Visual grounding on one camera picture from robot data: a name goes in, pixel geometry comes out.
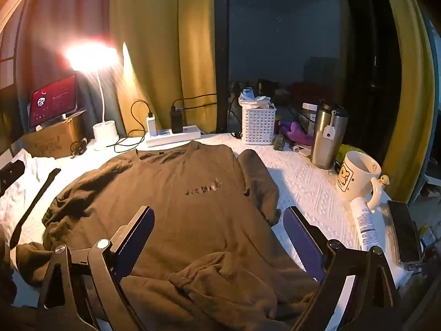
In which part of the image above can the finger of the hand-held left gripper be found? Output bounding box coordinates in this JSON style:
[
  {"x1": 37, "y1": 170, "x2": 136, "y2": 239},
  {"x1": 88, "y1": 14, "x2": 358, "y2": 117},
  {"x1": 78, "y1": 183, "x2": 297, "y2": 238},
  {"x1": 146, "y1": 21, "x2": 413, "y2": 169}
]
[{"x1": 0, "y1": 161, "x2": 26, "y2": 197}]

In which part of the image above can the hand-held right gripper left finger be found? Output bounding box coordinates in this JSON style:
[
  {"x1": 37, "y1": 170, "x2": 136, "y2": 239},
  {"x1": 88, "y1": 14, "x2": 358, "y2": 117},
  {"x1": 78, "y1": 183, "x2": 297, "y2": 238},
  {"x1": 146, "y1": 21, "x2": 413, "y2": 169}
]
[{"x1": 36, "y1": 206, "x2": 155, "y2": 331}]

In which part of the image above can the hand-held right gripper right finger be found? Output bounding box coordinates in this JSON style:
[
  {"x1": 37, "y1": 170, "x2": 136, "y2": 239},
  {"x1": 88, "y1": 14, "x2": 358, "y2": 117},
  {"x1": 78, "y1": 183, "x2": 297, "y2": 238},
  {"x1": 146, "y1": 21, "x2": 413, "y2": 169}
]
[{"x1": 283, "y1": 206, "x2": 402, "y2": 331}]

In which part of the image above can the brown t-shirt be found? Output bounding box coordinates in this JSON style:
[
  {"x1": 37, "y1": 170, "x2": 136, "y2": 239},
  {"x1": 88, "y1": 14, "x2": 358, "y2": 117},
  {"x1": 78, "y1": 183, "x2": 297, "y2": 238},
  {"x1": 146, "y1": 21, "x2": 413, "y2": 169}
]
[{"x1": 15, "y1": 141, "x2": 319, "y2": 331}]

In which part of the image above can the white garment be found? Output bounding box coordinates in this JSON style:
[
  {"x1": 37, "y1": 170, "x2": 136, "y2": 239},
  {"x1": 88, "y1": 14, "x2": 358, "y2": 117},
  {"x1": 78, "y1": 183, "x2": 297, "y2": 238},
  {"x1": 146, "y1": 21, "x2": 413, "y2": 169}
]
[{"x1": 0, "y1": 148, "x2": 57, "y2": 228}]

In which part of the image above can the cardboard box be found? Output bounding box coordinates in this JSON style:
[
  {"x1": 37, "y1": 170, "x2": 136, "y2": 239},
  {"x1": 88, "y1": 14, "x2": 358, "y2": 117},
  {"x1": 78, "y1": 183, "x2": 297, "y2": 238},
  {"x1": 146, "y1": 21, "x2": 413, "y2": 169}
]
[{"x1": 21, "y1": 110, "x2": 87, "y2": 159}]

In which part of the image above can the white tablet stand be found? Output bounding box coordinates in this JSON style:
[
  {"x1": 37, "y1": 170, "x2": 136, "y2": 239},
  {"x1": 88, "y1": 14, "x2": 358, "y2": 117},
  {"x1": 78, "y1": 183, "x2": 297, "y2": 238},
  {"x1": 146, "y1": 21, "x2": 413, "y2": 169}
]
[{"x1": 34, "y1": 108, "x2": 87, "y2": 132}]

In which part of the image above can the white textured cover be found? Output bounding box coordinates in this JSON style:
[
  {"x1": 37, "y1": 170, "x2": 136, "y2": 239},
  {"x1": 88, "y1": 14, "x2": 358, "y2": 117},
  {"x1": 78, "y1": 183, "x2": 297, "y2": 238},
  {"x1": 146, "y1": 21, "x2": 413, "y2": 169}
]
[{"x1": 0, "y1": 133, "x2": 404, "y2": 331}]

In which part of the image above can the white tube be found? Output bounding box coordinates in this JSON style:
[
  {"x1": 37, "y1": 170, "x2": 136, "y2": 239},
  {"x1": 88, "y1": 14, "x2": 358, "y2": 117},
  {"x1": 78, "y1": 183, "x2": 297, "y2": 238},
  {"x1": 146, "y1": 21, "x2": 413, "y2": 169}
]
[{"x1": 349, "y1": 196, "x2": 381, "y2": 250}]

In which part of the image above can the white printed mug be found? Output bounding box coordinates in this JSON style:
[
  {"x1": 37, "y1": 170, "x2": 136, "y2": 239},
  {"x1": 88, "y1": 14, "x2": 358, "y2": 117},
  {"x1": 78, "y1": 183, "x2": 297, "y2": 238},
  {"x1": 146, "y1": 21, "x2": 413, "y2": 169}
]
[{"x1": 335, "y1": 151, "x2": 390, "y2": 214}]

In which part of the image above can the tablet with red screen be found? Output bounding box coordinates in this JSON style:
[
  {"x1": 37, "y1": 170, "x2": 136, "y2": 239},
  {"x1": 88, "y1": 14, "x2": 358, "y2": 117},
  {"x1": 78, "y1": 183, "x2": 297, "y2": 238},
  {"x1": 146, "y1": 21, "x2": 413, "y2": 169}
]
[{"x1": 29, "y1": 75, "x2": 78, "y2": 128}]

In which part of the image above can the stainless steel tumbler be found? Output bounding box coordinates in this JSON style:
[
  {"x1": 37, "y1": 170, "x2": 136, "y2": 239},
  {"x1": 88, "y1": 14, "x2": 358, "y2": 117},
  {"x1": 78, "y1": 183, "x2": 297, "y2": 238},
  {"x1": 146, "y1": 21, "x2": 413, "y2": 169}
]
[{"x1": 310, "y1": 100, "x2": 348, "y2": 170}]

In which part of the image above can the white desk lamp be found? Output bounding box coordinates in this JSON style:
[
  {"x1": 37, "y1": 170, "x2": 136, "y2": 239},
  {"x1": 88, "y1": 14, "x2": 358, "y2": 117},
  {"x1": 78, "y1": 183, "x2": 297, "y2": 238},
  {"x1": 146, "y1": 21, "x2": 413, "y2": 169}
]
[{"x1": 65, "y1": 39, "x2": 119, "y2": 150}]

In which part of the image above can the yellow-green packet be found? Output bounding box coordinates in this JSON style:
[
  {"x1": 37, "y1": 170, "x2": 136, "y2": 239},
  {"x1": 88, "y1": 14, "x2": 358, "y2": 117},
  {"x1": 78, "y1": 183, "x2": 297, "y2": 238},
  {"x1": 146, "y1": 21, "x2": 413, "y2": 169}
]
[{"x1": 338, "y1": 144, "x2": 361, "y2": 161}]

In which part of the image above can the black smartphone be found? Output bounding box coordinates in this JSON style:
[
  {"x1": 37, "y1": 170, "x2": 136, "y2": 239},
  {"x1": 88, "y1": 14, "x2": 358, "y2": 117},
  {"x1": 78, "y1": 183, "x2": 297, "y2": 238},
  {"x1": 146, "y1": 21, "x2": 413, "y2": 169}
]
[{"x1": 388, "y1": 200, "x2": 423, "y2": 266}]

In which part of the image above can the white power strip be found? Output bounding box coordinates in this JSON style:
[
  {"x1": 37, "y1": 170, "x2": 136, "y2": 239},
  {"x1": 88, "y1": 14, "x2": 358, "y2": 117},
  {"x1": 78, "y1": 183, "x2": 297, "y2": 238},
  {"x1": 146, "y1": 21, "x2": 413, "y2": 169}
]
[{"x1": 145, "y1": 126, "x2": 201, "y2": 147}]

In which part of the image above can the purple plush toy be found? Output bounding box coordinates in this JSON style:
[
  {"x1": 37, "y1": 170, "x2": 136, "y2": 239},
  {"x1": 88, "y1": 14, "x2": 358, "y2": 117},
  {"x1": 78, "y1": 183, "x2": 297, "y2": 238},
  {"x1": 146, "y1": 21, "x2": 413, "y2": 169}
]
[{"x1": 279, "y1": 120, "x2": 314, "y2": 144}]

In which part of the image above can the black charger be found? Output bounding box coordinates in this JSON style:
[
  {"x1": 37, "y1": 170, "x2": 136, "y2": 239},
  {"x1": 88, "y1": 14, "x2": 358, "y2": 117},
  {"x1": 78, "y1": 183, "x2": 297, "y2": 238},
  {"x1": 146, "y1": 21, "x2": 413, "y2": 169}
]
[{"x1": 170, "y1": 110, "x2": 184, "y2": 133}]

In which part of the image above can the white jar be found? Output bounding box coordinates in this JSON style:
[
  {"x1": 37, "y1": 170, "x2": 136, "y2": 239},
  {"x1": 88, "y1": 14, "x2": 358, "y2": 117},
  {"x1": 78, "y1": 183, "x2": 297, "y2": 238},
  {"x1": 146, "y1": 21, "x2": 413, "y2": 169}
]
[{"x1": 301, "y1": 103, "x2": 319, "y2": 135}]

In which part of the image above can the white plastic basket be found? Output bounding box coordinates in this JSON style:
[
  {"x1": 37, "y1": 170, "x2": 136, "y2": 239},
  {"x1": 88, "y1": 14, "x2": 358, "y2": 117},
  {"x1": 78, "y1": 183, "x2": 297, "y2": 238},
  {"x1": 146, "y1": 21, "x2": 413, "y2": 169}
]
[{"x1": 241, "y1": 105, "x2": 277, "y2": 145}]

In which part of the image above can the crumpled plastic bag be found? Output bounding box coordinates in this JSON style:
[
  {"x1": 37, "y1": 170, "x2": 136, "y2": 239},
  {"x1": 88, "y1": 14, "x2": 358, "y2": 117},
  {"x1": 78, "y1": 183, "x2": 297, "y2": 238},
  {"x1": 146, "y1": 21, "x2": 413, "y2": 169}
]
[{"x1": 239, "y1": 90, "x2": 274, "y2": 111}]

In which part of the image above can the yellow curtain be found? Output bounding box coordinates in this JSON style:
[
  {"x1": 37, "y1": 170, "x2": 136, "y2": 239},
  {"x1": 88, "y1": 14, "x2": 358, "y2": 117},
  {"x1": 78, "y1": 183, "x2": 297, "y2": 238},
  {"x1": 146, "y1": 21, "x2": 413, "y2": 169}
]
[
  {"x1": 109, "y1": 0, "x2": 217, "y2": 135},
  {"x1": 379, "y1": 0, "x2": 436, "y2": 204}
]

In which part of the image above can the black strap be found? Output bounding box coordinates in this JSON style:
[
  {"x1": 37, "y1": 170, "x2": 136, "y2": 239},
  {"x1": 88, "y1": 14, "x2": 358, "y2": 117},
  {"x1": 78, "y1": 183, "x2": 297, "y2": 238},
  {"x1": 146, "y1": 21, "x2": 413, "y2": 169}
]
[{"x1": 10, "y1": 168, "x2": 62, "y2": 249}]

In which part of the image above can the black charger cable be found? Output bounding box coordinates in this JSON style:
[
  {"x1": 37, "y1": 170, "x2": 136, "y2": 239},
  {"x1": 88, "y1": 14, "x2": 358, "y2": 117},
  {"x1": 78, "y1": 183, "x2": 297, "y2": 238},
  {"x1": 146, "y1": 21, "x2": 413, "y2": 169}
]
[
  {"x1": 172, "y1": 93, "x2": 217, "y2": 111},
  {"x1": 114, "y1": 100, "x2": 154, "y2": 153}
]

